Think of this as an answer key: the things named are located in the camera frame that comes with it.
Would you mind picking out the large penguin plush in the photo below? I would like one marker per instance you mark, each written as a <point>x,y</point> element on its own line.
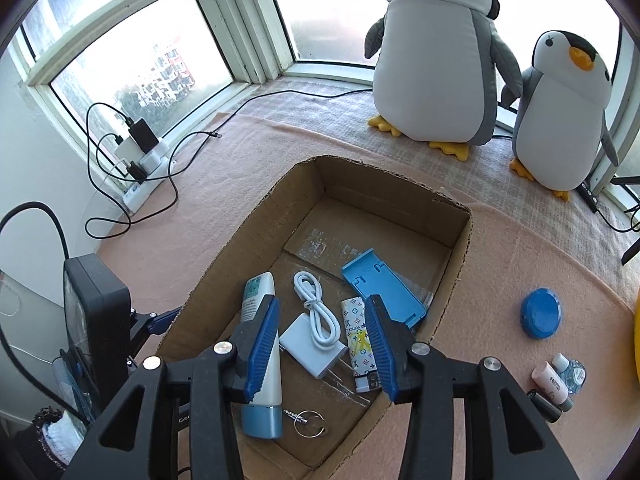
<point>430,70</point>

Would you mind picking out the black power adapter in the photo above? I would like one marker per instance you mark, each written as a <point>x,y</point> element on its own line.
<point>142,135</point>

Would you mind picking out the white charger plug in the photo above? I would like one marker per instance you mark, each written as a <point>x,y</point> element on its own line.
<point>310,345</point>

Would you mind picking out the small blue sanitizer bottle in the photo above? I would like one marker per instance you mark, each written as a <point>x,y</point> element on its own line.
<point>575,375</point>

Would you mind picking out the white power strip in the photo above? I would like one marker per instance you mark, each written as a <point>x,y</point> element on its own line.
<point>150,190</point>

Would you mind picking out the blue round lid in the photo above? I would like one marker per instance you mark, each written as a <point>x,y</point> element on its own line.
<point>540,312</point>

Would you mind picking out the white power adapter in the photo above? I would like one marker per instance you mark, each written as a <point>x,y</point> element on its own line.
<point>125,151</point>

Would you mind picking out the blue phone stand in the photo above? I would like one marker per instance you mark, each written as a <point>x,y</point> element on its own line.
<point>385,290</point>

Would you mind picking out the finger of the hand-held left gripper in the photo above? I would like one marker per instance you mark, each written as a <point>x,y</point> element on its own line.
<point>165,317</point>

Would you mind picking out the small penguin plush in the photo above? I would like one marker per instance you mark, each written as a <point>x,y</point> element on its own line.
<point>560,125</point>

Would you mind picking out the patterned white lighter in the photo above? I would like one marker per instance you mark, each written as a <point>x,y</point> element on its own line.
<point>356,340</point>

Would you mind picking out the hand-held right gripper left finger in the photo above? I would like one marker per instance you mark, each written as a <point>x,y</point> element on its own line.
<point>262,345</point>

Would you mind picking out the small black plug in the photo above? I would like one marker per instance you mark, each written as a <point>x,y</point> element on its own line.
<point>137,172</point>

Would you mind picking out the white tube with blue cap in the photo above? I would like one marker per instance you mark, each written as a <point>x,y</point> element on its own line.
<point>257,290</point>

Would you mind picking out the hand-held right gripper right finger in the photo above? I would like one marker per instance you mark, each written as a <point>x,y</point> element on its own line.
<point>382,350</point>

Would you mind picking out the white bottle with grey cap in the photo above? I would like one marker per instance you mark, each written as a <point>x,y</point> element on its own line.
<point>547,380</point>

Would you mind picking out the black cylinder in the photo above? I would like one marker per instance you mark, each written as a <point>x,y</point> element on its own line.
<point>545,405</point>

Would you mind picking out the cardboard box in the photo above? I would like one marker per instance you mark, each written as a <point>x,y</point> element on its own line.
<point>350,190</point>

